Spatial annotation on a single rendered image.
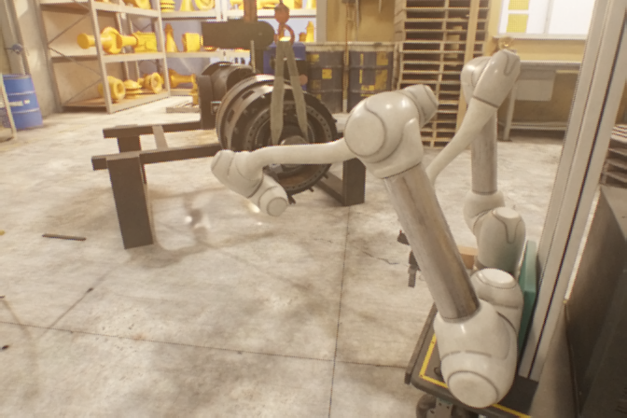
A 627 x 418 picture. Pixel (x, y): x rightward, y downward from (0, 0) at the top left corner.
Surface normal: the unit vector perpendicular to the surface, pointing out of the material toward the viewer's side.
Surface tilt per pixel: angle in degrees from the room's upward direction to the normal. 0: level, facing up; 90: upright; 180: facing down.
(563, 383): 0
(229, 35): 90
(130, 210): 90
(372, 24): 90
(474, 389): 96
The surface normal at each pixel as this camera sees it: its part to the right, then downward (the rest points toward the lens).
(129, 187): 0.41, 0.32
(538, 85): -0.13, 0.35
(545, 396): 0.00, -0.94
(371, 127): -0.59, 0.24
